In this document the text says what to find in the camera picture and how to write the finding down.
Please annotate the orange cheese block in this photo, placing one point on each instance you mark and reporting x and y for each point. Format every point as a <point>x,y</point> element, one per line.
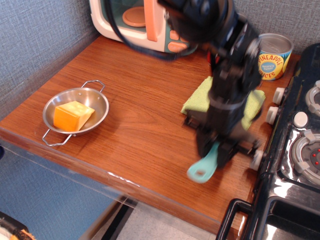
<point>71,116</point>

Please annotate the black toy stove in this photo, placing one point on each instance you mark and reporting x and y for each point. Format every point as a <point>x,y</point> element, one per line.
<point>286,204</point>

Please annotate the pineapple slices can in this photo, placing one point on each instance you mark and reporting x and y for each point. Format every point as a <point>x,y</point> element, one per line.
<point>275,53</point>

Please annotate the teal dish brush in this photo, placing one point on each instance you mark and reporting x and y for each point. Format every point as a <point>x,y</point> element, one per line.
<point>201,171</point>

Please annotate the tomato sauce can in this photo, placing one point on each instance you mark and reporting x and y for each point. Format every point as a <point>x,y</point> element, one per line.
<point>213,60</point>

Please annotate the white stove knob bottom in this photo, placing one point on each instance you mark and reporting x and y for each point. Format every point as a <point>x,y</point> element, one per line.
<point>257,158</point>

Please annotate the steel pan with handles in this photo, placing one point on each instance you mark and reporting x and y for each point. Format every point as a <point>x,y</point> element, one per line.
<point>89,94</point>

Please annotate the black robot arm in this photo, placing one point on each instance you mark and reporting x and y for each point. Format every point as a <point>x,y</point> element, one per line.
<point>234,47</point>

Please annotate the white stove knob top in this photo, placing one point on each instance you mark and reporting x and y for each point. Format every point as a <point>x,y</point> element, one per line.
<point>278,95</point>

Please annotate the white stove knob middle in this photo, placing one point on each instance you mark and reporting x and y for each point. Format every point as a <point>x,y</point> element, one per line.
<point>271,115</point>

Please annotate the white stove knob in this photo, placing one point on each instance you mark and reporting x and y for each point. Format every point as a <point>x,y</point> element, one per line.
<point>257,158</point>
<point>271,115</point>
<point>278,95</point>

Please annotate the orange object bottom left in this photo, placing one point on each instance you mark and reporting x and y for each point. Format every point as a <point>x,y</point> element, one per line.
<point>16,234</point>

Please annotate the green folded cloth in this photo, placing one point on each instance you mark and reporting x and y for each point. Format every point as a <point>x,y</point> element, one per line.
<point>199,101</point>

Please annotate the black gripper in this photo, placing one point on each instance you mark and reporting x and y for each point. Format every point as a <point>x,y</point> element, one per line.
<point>221,123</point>

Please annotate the toy microwave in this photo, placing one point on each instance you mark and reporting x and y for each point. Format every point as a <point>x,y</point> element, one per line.
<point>144,23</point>

